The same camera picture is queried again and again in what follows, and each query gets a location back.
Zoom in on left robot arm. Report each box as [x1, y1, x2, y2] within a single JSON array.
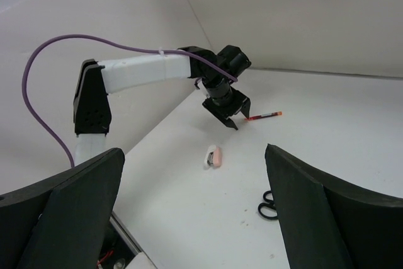
[[73, 45, 251, 165]]

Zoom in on orange capped red pen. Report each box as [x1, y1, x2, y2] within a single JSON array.
[[244, 111, 283, 121]]

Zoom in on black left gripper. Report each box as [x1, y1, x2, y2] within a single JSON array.
[[202, 88, 251, 130]]

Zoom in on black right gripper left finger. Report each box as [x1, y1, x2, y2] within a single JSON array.
[[1, 148, 125, 268]]

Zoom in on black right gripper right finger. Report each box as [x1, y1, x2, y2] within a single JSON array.
[[265, 144, 402, 268]]

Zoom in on pink mini stapler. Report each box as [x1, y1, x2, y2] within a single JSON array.
[[203, 145, 222, 169]]

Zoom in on black handled scissors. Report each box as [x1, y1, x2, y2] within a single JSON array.
[[258, 190, 278, 220]]

